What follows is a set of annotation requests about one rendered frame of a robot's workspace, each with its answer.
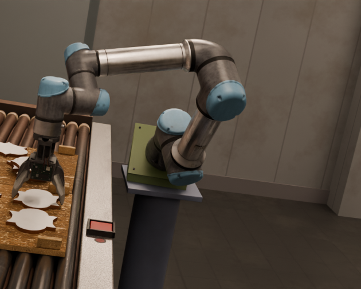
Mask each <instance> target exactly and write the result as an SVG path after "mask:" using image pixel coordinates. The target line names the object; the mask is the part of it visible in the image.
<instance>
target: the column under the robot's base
mask: <svg viewBox="0 0 361 289"><path fill-rule="evenodd" d="M127 167H128V165H122V166H121V171H122V174H123V178H124V182H125V186H126V189H127V193H131V194H135V196H134V203H133V206H132V213H131V219H130V225H129V228H128V235H127V241H126V245H125V251H124V257H123V263H122V267H121V273H120V279H119V285H118V289H163V285H164V279H165V275H166V270H167V264H168V258H169V255H170V249H171V244H172V238H173V235H174V229H175V224H176V218H177V215H178V209H179V204H180V200H186V201H195V202H202V199H203V197H202V195H201V193H200V192H199V190H198V188H197V186H196V184H195V183H193V184H190V185H187V188H186V190H180V189H173V188H167V187H162V186H155V185H149V184H144V183H138V182H131V181H127Z"/></svg>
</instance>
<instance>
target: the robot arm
mask: <svg viewBox="0 0 361 289"><path fill-rule="evenodd" d="M64 58H65V66H66V70H67V74H68V79H69V83H68V81H67V80H65V79H63V78H60V77H53V76H47V77H43V78H42V79H41V81H40V86H39V89H38V94H37V95H38V98H37V106H36V115H35V117H34V126H33V131H34V132H33V138H34V139H35V140H37V141H38V145H37V152H36V151H34V152H33V153H31V155H30V156H29V157H28V159H27V160H25V161H24V162H23V163H22V164H21V166H20V168H19V171H18V174H17V177H16V179H15V183H14V186H13V189H12V193H11V197H12V199H13V198H14V197H15V196H16V195H17V194H18V190H19V189H20V188H21V187H22V185H23V183H24V182H25V181H28V180H29V178H30V179H37V180H42V181H49V182H52V184H53V185H54V186H55V187H56V192H57V193H58V196H59V198H58V199H59V201H60V203H61V205H63V203H64V199H65V178H64V171H63V168H62V167H61V165H60V164H59V161H58V159H57V157H55V156H56V155H55V154H54V149H55V145H56V143H57V142H59V141H60V135H61V130H62V129H61V128H64V127H65V125H64V124H62V123H63V120H64V114H67V115H86V116H103V115H105V114H106V113H107V111H108V109H109V103H110V99H109V93H108V92H107V91H106V90H104V89H101V88H99V89H98V86H97V81H96V77H101V76H114V75H126V74H133V73H146V72H159V71H171V70H178V69H182V70H184V71H185V72H195V73H196V74H197V77H198V80H199V84H200V87H201V88H200V91H199V93H198V95H197V98H196V101H195V103H196V106H197V109H196V110H195V112H194V114H193V117H192V118H191V117H190V115H189V114H188V113H186V112H184V111H182V110H180V109H176V108H172V109H169V110H165V111H164V112H162V114H161V115H160V117H159V119H158V121H157V126H156V130H155V135H154V136H153V137H152V138H151V139H150V140H149V141H148V143H147V146H146V158H147V160H148V161H149V163H150V164H151V165H152V166H153V167H154V168H156V169H158V170H161V171H166V172H167V176H168V179H169V182H170V183H171V184H173V185H175V186H185V185H190V184H193V183H196V182H198V181H200V180H201V179H202V178H203V171H202V168H201V166H202V164H203V162H204V160H205V156H206V153H205V150H206V147H207V146H208V144H209V143H210V141H211V139H212V137H213V135H214V134H215V132H216V130H217V128H218V127H219V125H220V123H221V122H222V121H227V120H231V119H233V118H235V116H236V115H239V114H240V113H241V112H242V111H243V110H244V108H245V106H246V94H245V89H244V87H243V86H242V83H241V80H240V77H239V74H238V71H237V68H236V65H235V62H234V58H233V56H232V55H231V54H230V52H229V51H228V50H227V49H225V48H224V47H222V46H220V45H218V44H216V43H214V42H211V41H207V40H200V39H188V40H183V41H182V42H181V43H180V44H167V45H153V46H139V47H131V48H117V49H103V50H90V49H89V47H88V45H86V44H82V43H80V42H78V43H74V44H71V45H69V46H68V47H67V48H66V49H65V52H64ZM68 84H69V85H70V87H69V85H68ZM30 169H31V173H30Z"/></svg>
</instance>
